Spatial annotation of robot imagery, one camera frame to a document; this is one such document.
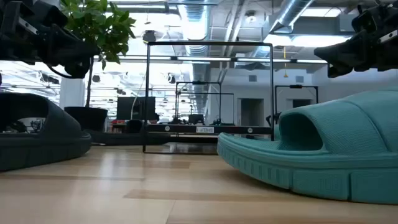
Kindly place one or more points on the black plant pot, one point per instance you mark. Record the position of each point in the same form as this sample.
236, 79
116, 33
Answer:
84, 119

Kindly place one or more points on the teal rubber slide sandal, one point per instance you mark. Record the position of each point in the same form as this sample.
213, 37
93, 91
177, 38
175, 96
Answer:
311, 174

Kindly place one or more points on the black ceiling lamp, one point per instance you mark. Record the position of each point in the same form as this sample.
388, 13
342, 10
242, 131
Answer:
149, 36

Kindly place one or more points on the dark rectangular screen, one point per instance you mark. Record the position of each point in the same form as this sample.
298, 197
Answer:
136, 109

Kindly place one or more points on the black frame wooden board shelf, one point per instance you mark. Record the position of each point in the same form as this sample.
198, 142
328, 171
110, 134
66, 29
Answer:
180, 129

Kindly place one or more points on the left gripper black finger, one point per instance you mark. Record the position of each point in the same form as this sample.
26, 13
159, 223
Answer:
74, 49
77, 69

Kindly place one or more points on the black metal station frame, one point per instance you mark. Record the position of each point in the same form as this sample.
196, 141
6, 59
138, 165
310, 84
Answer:
199, 82
295, 86

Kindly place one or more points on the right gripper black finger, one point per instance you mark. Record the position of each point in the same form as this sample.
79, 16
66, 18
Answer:
342, 49
339, 69

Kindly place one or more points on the silver ventilation duct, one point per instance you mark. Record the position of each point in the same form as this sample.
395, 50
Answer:
199, 49
292, 12

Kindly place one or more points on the green leafy plant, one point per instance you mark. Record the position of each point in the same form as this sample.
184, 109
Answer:
102, 28

